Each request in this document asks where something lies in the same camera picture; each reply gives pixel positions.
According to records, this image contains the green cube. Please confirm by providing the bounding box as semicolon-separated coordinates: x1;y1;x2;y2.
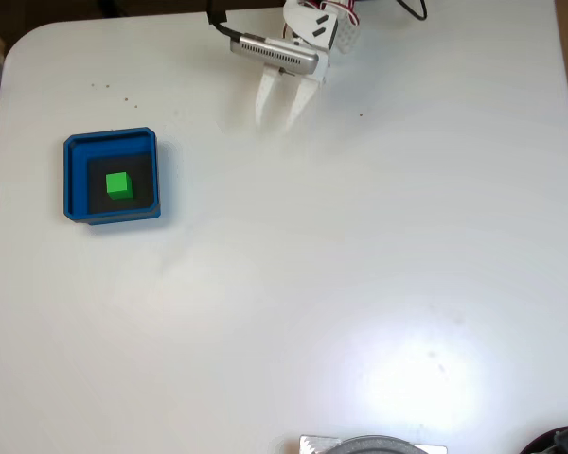
104;171;134;200

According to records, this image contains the blue square box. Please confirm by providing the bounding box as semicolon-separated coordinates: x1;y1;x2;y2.
62;126;163;227

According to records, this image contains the silver metal plate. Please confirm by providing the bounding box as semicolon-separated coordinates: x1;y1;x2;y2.
298;433;449;454

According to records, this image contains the dark round stand base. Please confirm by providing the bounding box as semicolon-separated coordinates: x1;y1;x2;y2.
326;434;430;454

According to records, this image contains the silver camera box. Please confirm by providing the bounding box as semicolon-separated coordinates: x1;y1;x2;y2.
229;32;321;77

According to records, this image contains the white perforated base plate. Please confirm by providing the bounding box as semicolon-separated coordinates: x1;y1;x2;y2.
335;18;361;54

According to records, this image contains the red servo wire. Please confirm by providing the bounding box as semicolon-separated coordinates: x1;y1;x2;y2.
319;0;362;28

